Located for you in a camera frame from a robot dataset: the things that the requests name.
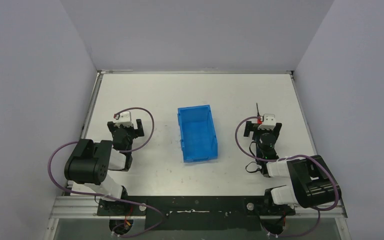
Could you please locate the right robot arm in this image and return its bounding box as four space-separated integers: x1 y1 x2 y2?
240 117 342 215

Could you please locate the black red screwdriver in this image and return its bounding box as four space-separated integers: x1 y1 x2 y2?
256 103 263 124

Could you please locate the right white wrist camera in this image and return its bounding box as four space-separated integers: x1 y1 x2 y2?
258 113 277 131

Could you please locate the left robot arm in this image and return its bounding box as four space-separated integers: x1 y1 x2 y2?
64 119 145 216

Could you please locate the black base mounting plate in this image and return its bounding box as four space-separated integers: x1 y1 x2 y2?
96 195 296 231

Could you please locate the aluminium table frame rail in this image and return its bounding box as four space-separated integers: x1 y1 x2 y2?
49 196 348 220

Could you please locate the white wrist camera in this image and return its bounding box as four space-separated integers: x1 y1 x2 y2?
114 111 133 127
258 113 277 131

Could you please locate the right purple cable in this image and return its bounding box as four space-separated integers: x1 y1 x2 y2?
234 116 341 239

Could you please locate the blue plastic bin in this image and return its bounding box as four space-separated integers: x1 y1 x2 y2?
177 104 218 163

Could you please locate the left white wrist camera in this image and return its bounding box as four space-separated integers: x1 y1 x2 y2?
114 111 133 127

